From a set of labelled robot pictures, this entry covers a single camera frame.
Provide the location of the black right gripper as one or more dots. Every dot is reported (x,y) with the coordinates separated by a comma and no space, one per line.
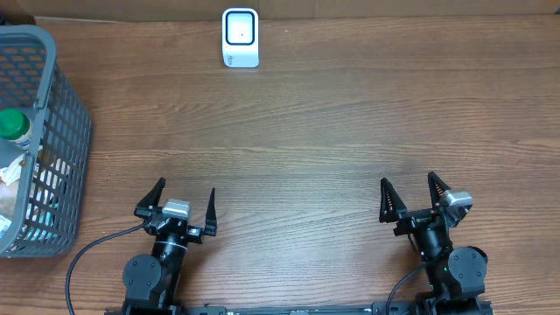
(391,212)

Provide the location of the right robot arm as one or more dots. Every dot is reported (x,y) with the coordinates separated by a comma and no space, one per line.
(456,275)

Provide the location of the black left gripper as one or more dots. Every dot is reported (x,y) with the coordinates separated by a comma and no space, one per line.
(173,223)

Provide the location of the beige snack pouch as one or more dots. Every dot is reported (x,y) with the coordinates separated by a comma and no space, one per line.
(10,176)

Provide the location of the grey plastic mesh basket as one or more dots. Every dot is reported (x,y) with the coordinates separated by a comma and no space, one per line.
(56,164)

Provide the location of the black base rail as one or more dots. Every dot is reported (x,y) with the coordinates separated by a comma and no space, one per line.
(376,308)

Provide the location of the green lid jar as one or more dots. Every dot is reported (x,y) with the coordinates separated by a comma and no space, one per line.
(16,127)

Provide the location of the teal packet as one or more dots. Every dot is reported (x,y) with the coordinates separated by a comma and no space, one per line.
(31,233)

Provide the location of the white barcode scanner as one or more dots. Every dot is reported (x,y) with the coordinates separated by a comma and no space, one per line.
(240,37)

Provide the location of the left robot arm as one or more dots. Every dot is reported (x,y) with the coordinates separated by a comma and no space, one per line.
(151,280)

